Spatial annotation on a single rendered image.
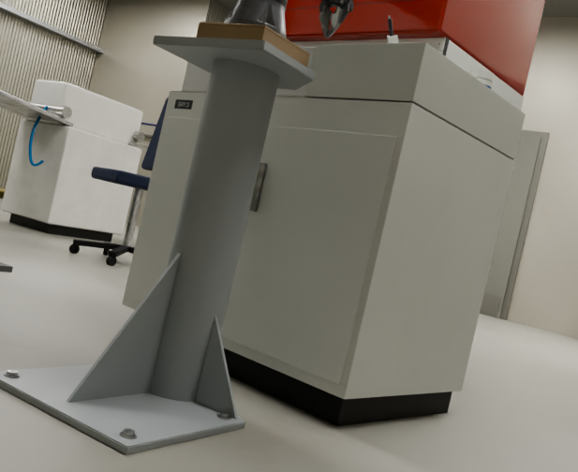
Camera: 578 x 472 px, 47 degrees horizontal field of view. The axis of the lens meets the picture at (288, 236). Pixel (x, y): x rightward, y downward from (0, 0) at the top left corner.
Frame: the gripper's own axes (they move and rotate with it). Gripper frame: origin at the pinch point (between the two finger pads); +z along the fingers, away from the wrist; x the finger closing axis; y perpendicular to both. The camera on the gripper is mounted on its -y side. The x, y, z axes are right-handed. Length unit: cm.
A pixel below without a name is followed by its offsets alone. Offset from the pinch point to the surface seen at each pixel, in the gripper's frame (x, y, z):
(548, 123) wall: 34, -615, -110
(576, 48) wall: 44, -615, -198
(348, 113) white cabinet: 19.6, 22.1, 26.2
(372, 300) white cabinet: 39, 27, 71
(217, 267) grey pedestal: 7, 51, 71
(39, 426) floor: -1, 89, 103
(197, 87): -40.1, 0.5, 22.3
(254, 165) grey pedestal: 8, 46, 46
